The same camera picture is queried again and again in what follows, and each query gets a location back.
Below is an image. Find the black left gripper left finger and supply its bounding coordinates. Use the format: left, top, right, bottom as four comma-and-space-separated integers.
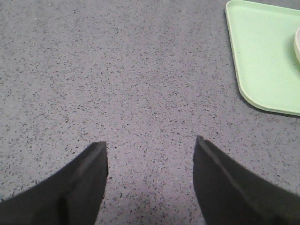
0, 142, 108, 225

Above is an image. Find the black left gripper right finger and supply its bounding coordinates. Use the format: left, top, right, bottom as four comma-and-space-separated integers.
193, 136, 300, 225

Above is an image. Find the cream round plate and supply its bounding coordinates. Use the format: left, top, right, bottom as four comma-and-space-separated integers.
294, 28, 300, 62

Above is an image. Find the light green plastic tray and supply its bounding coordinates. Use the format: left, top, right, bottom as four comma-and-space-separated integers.
225, 0, 300, 116

